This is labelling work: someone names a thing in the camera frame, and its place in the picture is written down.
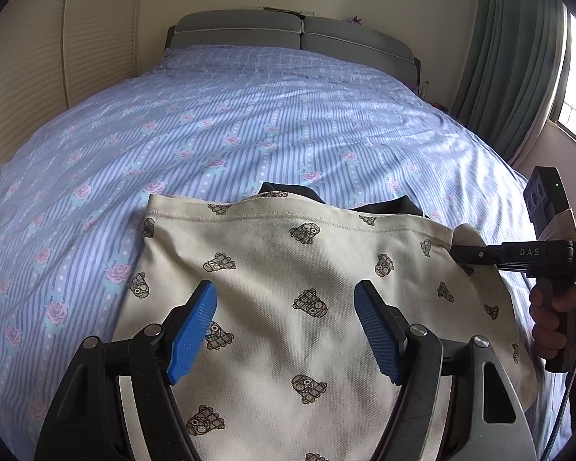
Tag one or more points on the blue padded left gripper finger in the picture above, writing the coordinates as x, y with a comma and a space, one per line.
383, 329
184, 331

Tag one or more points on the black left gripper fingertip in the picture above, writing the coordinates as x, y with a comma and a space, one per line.
473, 255

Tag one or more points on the cream polo shirt black collar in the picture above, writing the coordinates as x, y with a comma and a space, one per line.
285, 371

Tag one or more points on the person's right hand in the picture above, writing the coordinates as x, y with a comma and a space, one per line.
548, 340

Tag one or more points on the blue striped floral bed sheet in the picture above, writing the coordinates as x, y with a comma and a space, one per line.
222, 124

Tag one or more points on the green curtain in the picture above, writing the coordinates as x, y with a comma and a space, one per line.
513, 70

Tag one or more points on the grey padded headboard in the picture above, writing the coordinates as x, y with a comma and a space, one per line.
267, 27

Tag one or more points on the cream slatted wardrobe door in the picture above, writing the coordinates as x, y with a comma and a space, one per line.
55, 54

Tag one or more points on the black camera box green light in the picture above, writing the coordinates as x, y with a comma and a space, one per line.
545, 198

